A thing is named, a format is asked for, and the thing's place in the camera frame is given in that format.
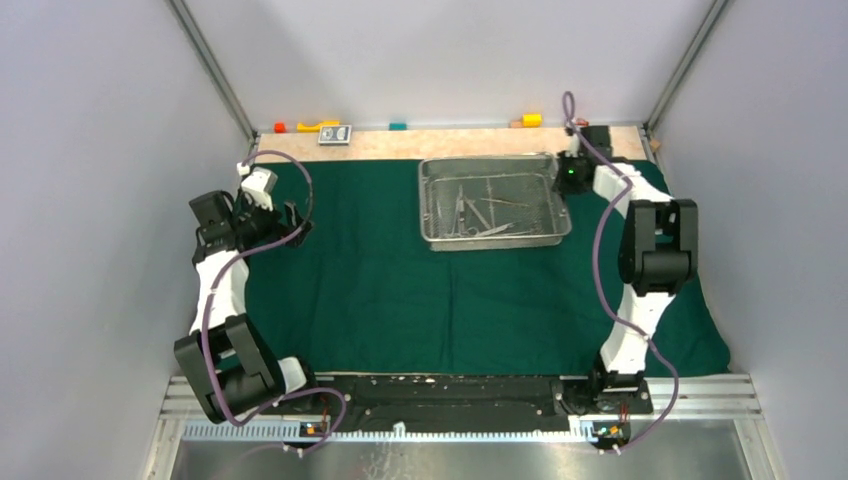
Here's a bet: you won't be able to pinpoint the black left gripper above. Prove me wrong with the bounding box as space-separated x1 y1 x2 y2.
231 188 314 248

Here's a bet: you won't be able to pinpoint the metal mesh instrument tray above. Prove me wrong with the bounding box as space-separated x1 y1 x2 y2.
418 152 572 252

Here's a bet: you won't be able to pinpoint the steel tweezers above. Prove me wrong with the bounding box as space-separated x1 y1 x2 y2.
481 198 529 207

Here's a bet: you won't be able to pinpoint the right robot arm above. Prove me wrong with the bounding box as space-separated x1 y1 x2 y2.
555 121 698 412

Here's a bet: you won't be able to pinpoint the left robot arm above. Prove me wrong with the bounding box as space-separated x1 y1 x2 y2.
173 190 321 425

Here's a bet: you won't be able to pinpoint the surgical scissors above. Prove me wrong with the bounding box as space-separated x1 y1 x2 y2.
467 223 513 238

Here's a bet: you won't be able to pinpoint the yellow wooden block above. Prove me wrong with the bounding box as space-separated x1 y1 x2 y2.
521 113 543 128

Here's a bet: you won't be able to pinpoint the playing card box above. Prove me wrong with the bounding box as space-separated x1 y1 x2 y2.
318 125 352 146

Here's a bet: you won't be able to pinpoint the yellow toy piece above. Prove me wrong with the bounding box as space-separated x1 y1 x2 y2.
296 120 340 133

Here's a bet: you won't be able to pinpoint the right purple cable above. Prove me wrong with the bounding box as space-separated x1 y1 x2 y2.
561 90 682 456

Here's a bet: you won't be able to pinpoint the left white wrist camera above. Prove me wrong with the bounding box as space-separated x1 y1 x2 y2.
239 167 278 211

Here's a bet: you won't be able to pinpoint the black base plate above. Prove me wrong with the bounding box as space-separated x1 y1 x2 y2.
265 374 658 434

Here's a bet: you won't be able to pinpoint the aluminium frame rail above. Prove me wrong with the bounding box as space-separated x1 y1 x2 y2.
159 374 763 420

